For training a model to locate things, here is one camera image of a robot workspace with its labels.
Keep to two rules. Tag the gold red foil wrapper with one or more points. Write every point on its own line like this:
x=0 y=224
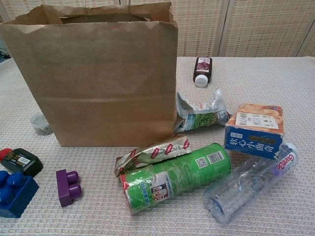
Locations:
x=152 y=151

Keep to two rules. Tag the purple toy building block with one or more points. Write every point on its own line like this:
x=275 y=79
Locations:
x=64 y=186

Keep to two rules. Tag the clear container of clips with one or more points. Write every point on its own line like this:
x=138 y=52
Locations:
x=39 y=124

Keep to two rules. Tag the black bottle red cap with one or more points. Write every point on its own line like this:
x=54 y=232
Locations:
x=22 y=162

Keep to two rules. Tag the green chip can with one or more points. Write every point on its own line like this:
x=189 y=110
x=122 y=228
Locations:
x=184 y=172

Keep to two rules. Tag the silver-green snack bag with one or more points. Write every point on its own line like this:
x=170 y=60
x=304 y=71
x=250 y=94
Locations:
x=201 y=118

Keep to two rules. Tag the brown paper bag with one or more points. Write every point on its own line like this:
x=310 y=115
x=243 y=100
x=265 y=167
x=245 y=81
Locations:
x=98 y=86

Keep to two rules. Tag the blue-orange cookie box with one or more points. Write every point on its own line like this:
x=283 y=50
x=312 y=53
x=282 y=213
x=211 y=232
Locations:
x=251 y=145

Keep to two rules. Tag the dark purple juice bottle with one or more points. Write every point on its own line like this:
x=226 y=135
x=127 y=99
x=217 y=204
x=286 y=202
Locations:
x=202 y=67

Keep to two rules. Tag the blue toy building block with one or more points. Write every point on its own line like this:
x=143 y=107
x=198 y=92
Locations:
x=19 y=196

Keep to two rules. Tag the white woven tablecloth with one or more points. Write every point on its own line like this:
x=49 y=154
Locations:
x=98 y=172

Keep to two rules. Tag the clear plastic bottle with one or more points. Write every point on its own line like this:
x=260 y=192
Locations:
x=241 y=186

